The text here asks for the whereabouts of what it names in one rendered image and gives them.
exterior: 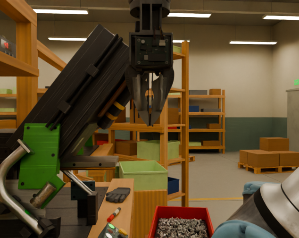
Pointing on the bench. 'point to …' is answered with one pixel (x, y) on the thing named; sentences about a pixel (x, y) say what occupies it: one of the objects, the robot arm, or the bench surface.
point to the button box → (109, 232)
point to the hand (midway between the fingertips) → (149, 118)
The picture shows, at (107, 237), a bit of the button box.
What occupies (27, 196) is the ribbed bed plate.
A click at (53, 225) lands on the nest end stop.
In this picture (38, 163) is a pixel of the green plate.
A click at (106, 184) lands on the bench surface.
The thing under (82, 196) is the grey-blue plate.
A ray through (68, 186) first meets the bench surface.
